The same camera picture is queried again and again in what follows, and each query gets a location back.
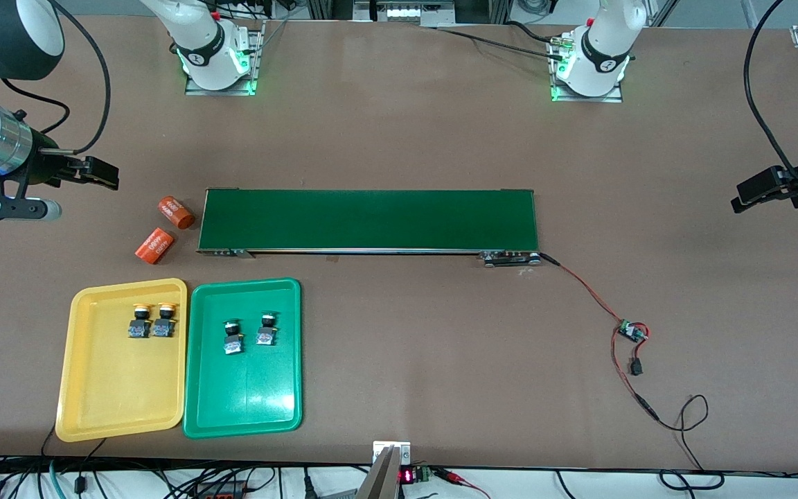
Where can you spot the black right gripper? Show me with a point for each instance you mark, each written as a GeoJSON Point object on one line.
{"type": "Point", "coordinates": [43, 165]}

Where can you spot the orange 4680 cylinder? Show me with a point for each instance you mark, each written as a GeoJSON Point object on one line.
{"type": "Point", "coordinates": [154, 246]}
{"type": "Point", "coordinates": [176, 212]}

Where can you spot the yellow push button switch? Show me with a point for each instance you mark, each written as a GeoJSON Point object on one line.
{"type": "Point", "coordinates": [163, 327]}
{"type": "Point", "coordinates": [138, 328]}

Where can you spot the green push button switch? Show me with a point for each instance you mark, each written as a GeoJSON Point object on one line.
{"type": "Point", "coordinates": [267, 331]}
{"type": "Point", "coordinates": [233, 339]}

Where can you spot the small controller circuit board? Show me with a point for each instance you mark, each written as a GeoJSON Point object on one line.
{"type": "Point", "coordinates": [629, 330]}

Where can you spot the yellow plastic tray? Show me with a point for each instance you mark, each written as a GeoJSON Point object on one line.
{"type": "Point", "coordinates": [122, 388]}

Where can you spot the green plastic tray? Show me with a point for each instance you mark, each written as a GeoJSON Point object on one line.
{"type": "Point", "coordinates": [243, 395]}

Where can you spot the green conveyor belt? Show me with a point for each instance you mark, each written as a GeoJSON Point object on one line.
{"type": "Point", "coordinates": [371, 218]}

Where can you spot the black power strip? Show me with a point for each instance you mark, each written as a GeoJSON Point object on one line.
{"type": "Point", "coordinates": [222, 491]}

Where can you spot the metal rack device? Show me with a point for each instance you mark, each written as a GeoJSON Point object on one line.
{"type": "Point", "coordinates": [406, 10]}

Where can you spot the red clip lead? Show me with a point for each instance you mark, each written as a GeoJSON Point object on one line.
{"type": "Point", "coordinates": [456, 477]}

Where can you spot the red LED display module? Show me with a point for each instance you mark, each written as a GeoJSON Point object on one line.
{"type": "Point", "coordinates": [407, 476]}

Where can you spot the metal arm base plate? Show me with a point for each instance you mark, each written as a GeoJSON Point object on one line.
{"type": "Point", "coordinates": [589, 98]}
{"type": "Point", "coordinates": [258, 69]}

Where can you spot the black inline rocker switch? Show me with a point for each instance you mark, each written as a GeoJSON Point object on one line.
{"type": "Point", "coordinates": [636, 367]}

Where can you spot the metal table edge bracket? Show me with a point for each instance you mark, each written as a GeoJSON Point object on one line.
{"type": "Point", "coordinates": [379, 447]}

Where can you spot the grey metal mount bar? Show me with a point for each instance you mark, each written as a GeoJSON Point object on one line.
{"type": "Point", "coordinates": [379, 482]}

